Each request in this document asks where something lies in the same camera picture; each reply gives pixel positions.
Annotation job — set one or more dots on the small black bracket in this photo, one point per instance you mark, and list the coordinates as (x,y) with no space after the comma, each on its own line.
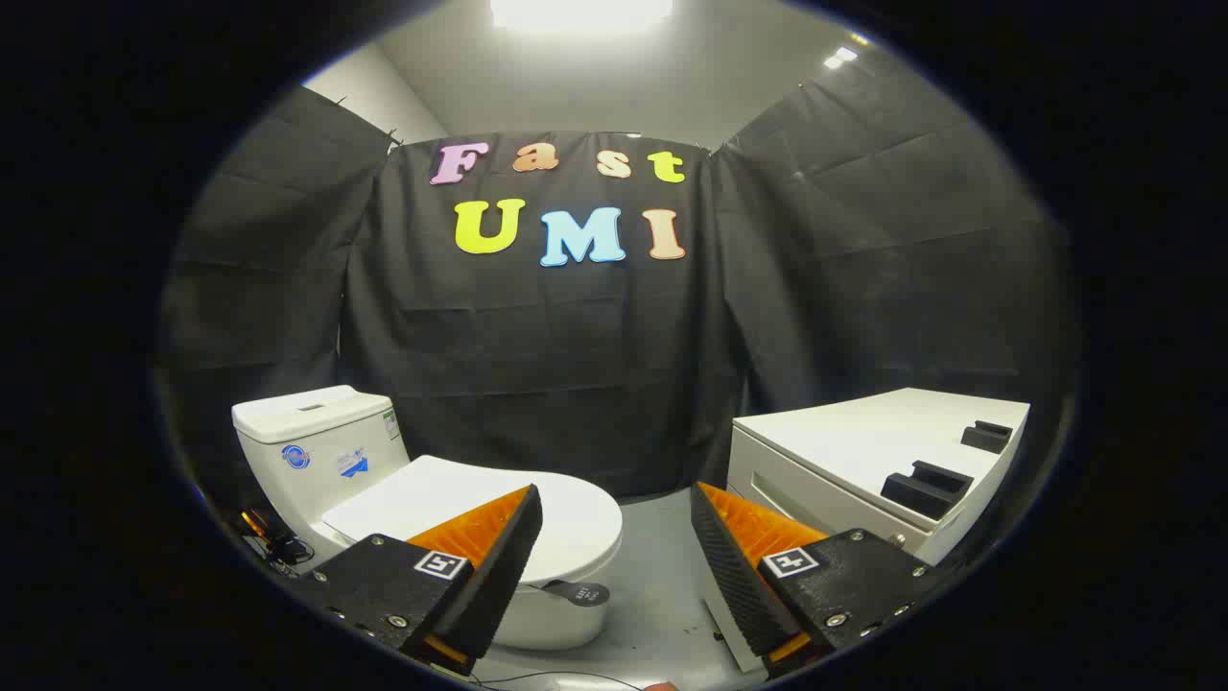
(988,437)

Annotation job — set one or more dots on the small orange object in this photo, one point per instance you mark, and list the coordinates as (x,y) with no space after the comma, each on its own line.
(255,523)

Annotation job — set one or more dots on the white toilet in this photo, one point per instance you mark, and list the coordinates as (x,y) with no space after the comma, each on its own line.
(317,451)

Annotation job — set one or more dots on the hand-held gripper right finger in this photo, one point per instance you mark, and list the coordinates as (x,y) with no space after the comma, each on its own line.
(734,576)

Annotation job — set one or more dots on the small ceiling light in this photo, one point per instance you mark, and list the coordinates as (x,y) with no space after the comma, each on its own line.
(840,58)

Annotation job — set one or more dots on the white cabinet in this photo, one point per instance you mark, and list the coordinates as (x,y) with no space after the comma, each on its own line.
(844,451)

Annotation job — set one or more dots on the black backdrop cloth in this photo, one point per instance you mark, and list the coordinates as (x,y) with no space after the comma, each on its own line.
(576,365)

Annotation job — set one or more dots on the black hanging tag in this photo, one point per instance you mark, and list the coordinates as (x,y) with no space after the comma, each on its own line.
(580,593)

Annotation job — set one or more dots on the large black bracket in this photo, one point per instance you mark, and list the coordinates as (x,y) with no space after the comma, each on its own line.
(926,489)

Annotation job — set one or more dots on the large ceiling light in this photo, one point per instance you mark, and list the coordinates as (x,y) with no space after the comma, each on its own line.
(580,11)

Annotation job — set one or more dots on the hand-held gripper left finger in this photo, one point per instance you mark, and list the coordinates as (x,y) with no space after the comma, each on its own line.
(499,566)

